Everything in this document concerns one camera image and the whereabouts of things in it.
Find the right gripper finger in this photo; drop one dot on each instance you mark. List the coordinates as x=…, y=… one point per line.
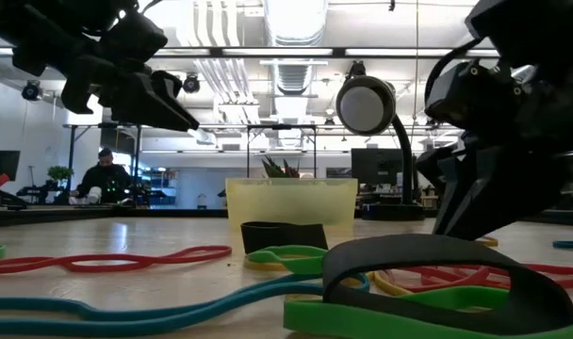
x=436, y=167
x=498, y=188

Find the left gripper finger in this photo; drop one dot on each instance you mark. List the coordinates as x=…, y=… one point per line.
x=145, y=106
x=169, y=85

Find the yellow rubber band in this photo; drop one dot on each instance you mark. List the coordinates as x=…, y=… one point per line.
x=258, y=267
x=383, y=285
x=488, y=242

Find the black wide rubber band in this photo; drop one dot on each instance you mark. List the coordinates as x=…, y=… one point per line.
x=284, y=237
x=409, y=247

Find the red rubber band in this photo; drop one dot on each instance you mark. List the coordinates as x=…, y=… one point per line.
x=103, y=263
x=456, y=275

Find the green wide rubber band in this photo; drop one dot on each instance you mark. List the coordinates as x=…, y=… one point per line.
x=362, y=325

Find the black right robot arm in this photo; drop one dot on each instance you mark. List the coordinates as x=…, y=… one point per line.
x=541, y=28

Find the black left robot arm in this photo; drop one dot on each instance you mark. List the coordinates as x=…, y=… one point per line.
x=41, y=14

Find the yellow plastic bin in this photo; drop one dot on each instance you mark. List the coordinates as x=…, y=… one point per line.
x=291, y=202

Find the black ceiling spotlight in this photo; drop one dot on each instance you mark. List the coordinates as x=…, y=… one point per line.
x=31, y=91
x=191, y=84

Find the black monitor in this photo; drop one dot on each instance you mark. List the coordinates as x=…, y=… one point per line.
x=1, y=165
x=376, y=167

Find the person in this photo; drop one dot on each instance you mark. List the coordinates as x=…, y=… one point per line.
x=103, y=181

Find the black desk lamp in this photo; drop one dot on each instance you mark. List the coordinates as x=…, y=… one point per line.
x=366, y=106

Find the green potted plant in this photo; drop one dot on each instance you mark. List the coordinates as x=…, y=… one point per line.
x=60, y=173

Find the potted succulent plant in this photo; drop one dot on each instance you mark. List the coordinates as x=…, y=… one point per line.
x=279, y=170

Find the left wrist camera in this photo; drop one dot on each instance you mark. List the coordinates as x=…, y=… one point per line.
x=135, y=35

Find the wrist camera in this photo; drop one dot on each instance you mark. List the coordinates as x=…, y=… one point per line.
x=135, y=35
x=475, y=99

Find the black workstation frame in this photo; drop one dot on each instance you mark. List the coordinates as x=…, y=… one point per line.
x=282, y=126
x=136, y=165

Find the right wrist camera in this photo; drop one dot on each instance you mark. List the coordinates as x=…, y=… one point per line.
x=475, y=99

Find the silver ventilation duct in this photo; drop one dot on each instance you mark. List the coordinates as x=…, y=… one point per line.
x=293, y=23

